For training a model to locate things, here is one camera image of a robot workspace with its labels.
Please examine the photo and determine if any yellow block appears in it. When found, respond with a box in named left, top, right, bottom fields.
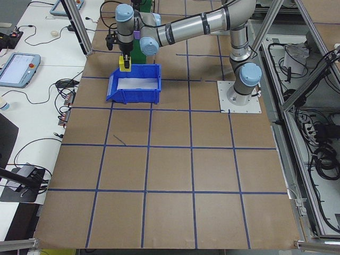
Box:
left=118, top=56, right=132, bottom=72

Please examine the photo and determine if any green conveyor belt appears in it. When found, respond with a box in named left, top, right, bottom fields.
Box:
left=131, top=0, right=155, bottom=65

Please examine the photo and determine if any blue plastic storage bin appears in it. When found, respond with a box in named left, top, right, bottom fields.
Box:
left=105, top=63, right=162, bottom=104

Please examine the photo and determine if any black plug adapter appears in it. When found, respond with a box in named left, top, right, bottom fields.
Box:
left=55, top=80, right=80, bottom=89

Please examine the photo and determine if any small motor driver board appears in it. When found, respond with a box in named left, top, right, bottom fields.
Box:
left=63, top=90, right=77, bottom=106
left=57, top=108, right=72, bottom=128

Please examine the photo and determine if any blue grey teach pendant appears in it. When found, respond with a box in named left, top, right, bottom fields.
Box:
left=0, top=52, right=42, bottom=89
left=49, top=0, right=86, bottom=17

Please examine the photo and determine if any white plastic bag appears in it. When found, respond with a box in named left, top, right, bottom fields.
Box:
left=283, top=44, right=310, bottom=75

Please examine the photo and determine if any white power strip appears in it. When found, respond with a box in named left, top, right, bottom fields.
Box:
left=299, top=114, right=319, bottom=144

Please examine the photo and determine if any black power supply box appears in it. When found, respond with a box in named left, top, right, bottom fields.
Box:
left=314, top=123, right=333, bottom=140

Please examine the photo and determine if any aluminium corner bar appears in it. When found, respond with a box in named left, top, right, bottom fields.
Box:
left=0, top=237, right=40, bottom=252
left=293, top=239, right=340, bottom=252

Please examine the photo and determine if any aluminium profile post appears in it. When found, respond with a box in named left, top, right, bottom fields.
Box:
left=60, top=0, right=94, bottom=56

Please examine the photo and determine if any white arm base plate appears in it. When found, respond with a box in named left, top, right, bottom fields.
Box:
left=209, top=28, right=231, bottom=37
left=217, top=80, right=262, bottom=114

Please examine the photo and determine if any black cable with plug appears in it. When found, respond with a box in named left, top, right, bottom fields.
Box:
left=12, top=131, right=64, bottom=167

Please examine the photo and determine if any black stand base plate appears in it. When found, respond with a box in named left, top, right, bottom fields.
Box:
left=0, top=166, right=50, bottom=204

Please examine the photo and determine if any V-shaped metal bar frame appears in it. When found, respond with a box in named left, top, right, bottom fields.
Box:
left=249, top=0, right=340, bottom=240

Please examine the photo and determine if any black cable bundle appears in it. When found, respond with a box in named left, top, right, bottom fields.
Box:
left=309, top=144, right=340, bottom=181

